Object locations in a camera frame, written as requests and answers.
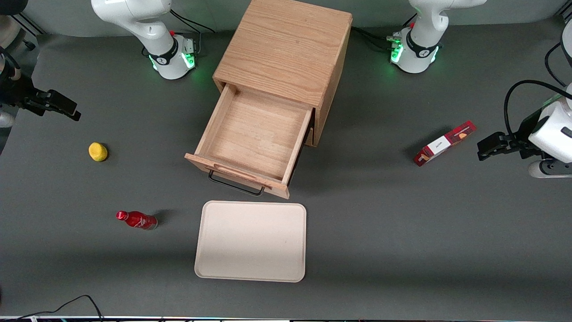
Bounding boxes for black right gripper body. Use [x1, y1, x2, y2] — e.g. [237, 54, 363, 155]
[0, 76, 50, 114]

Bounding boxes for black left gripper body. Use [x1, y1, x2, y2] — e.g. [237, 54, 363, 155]
[504, 129, 543, 159]

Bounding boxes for black metal drawer handle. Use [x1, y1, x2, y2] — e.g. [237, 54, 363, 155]
[208, 169, 265, 196]

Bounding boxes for light wooden drawer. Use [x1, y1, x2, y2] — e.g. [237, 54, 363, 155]
[185, 84, 315, 199]

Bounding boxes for red and white snack box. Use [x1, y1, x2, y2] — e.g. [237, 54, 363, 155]
[414, 120, 477, 167]

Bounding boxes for yellow lemon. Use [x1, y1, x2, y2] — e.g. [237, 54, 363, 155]
[88, 142, 108, 162]

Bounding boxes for beige round seat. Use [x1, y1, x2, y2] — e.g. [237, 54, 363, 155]
[0, 17, 21, 46]

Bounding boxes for black metal stand legs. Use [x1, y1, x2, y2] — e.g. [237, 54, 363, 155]
[13, 13, 45, 51]

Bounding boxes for red soda bottle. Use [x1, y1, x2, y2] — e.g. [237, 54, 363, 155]
[116, 211, 158, 230]

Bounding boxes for light wooden cabinet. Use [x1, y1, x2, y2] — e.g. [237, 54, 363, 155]
[213, 0, 353, 147]

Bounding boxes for beige plastic tray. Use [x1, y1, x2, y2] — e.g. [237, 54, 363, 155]
[194, 201, 307, 283]

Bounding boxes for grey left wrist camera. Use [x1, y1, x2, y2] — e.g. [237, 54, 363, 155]
[528, 159, 572, 178]

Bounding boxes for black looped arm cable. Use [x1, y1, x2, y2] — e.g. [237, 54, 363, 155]
[504, 80, 572, 135]

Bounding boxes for short black arm cable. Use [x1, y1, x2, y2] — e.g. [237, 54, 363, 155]
[544, 42, 568, 88]

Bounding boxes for black right base cables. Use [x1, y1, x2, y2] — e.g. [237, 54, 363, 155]
[170, 9, 216, 34]

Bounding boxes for black base cables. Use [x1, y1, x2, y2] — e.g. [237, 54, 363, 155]
[351, 26, 396, 52]
[170, 9, 216, 34]

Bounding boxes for black left base cables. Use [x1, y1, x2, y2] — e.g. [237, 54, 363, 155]
[351, 26, 396, 52]

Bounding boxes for thin black table cable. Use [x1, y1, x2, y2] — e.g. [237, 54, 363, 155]
[13, 295, 104, 322]

